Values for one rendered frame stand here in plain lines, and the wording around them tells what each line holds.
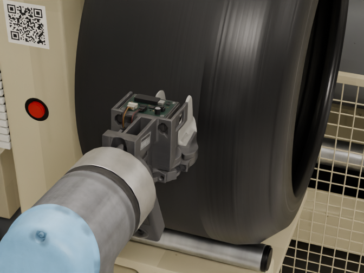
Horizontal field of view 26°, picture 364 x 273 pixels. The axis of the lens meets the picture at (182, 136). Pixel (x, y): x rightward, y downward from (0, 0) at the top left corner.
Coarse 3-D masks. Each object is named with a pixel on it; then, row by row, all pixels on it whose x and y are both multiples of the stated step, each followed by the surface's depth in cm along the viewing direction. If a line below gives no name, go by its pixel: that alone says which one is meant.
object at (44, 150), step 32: (0, 0) 125; (32, 0) 123; (64, 0) 123; (0, 32) 129; (64, 32) 125; (0, 64) 133; (32, 64) 130; (64, 64) 128; (32, 96) 134; (64, 96) 131; (32, 128) 138; (64, 128) 135; (32, 160) 142; (64, 160) 139; (32, 192) 146
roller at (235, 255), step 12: (144, 240) 132; (168, 240) 130; (180, 240) 129; (192, 240) 129; (204, 240) 128; (216, 240) 128; (192, 252) 129; (204, 252) 128; (216, 252) 127; (228, 252) 127; (240, 252) 126; (252, 252) 126; (264, 252) 126; (240, 264) 127; (252, 264) 126; (264, 264) 125
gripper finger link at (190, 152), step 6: (192, 138) 93; (192, 144) 92; (186, 150) 90; (192, 150) 91; (186, 156) 89; (192, 156) 90; (180, 162) 89; (186, 162) 89; (192, 162) 90; (180, 168) 89; (186, 168) 89
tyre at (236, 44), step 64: (128, 0) 100; (192, 0) 98; (256, 0) 96; (320, 0) 144; (128, 64) 100; (192, 64) 98; (256, 64) 96; (320, 64) 146; (256, 128) 99; (320, 128) 139; (192, 192) 106; (256, 192) 105
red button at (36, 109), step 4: (32, 104) 134; (36, 104) 134; (40, 104) 134; (28, 108) 135; (32, 108) 134; (36, 108) 134; (40, 108) 134; (32, 112) 135; (36, 112) 135; (40, 112) 134; (44, 112) 135; (36, 116) 135; (40, 116) 135
